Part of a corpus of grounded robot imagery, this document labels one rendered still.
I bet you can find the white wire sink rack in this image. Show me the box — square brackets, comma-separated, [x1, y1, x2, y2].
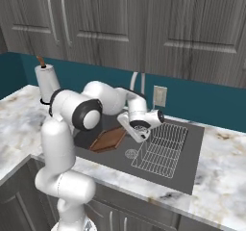
[130, 122, 189, 179]

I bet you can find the brown wooden cutting board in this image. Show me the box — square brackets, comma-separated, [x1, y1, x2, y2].
[88, 126, 128, 154]

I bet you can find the silver cupboard door handle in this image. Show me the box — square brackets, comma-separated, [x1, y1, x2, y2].
[46, 0, 61, 45]
[60, 0, 73, 48]

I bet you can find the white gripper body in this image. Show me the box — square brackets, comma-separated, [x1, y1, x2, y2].
[116, 112, 152, 144]

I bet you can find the white sink tap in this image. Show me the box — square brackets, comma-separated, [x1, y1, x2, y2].
[129, 71, 147, 96]

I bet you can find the grey wooden cupboard door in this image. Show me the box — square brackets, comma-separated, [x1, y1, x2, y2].
[143, 0, 246, 90]
[58, 0, 149, 74]
[0, 0, 62, 62]

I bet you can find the white wall outlet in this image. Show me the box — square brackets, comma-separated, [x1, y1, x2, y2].
[152, 85, 168, 108]

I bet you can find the dark grey sink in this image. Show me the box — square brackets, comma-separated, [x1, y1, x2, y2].
[72, 112, 206, 196]

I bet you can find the white paper towel roll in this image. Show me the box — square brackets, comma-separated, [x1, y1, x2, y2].
[34, 64, 62, 104]

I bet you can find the brown paper towel holder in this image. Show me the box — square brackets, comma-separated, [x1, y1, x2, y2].
[36, 55, 53, 106]

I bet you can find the grey lower cabinet door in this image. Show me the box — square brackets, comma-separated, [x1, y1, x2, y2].
[0, 159, 52, 231]
[117, 209, 176, 231]
[84, 198, 120, 231]

